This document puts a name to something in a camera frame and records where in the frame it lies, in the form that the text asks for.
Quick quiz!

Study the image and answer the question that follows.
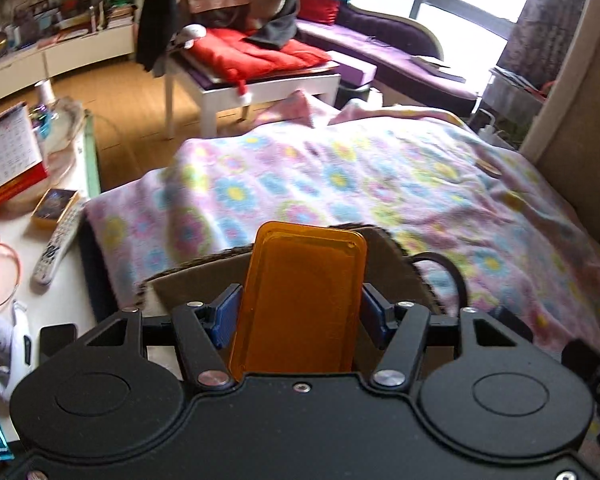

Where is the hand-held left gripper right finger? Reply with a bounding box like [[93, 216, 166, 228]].
[[362, 282, 533, 393]]

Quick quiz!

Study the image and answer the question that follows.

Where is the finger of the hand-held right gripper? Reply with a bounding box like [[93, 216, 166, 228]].
[[560, 339, 600, 401]]

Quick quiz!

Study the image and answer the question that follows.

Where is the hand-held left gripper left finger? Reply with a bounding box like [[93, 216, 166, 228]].
[[82, 284, 243, 393]]

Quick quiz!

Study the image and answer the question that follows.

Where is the brown woven basket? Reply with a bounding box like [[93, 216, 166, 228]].
[[135, 221, 468, 376]]

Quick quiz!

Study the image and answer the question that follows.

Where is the orange transparent case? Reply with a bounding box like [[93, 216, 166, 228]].
[[228, 221, 368, 378]]

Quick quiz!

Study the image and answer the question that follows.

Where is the floral fleece blanket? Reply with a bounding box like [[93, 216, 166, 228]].
[[82, 105, 600, 361]]

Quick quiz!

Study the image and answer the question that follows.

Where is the small black box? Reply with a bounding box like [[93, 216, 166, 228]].
[[39, 324, 77, 361]]

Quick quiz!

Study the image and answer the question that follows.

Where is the grey remote control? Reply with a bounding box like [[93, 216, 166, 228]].
[[30, 199, 88, 286]]

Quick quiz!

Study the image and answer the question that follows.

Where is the small yellow blue box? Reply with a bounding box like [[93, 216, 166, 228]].
[[30, 188, 81, 231]]

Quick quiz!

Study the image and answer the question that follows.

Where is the white handheld device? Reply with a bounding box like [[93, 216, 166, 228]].
[[0, 300, 33, 401]]

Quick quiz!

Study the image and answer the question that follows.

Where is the pink fleece cloth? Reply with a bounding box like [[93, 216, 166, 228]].
[[252, 89, 341, 128]]

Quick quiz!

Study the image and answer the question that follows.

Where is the white squeeze bottle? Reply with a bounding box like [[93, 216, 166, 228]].
[[472, 107, 503, 136]]

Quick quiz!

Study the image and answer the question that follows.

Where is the white low table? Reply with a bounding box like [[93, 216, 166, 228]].
[[165, 52, 342, 138]]

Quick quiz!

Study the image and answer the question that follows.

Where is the translucent white container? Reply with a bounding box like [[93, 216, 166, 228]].
[[47, 97, 88, 153]]

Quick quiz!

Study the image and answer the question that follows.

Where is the purple ottoman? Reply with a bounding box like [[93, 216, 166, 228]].
[[325, 50, 378, 103]]

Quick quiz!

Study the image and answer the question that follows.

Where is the book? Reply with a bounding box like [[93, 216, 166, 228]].
[[412, 55, 466, 83]]

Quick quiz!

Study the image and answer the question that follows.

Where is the red seat cushion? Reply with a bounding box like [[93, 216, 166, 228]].
[[187, 27, 331, 83]]

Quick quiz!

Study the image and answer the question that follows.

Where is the purple chaise sofa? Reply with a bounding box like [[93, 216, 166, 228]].
[[295, 2, 481, 116]]

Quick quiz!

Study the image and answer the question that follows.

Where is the blue glass jar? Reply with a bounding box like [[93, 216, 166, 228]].
[[30, 102, 58, 141]]

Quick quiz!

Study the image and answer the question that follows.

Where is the desk calendar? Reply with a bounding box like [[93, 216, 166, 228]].
[[0, 101, 49, 216]]

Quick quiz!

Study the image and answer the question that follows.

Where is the white plush toy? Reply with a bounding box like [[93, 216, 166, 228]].
[[172, 24, 207, 50]]

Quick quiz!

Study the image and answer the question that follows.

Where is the dark grey garment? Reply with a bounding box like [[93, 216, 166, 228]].
[[245, 0, 301, 51]]

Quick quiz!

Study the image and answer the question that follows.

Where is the white television cabinet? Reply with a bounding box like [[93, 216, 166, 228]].
[[0, 25, 136, 111]]

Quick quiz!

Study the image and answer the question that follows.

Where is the black jacket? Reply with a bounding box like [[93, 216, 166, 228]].
[[137, 0, 181, 73]]

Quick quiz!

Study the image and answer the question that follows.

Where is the row of books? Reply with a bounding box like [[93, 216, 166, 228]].
[[0, 0, 136, 61]]

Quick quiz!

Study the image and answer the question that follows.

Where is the patterned curtain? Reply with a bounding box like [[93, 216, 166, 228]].
[[497, 0, 588, 86]]

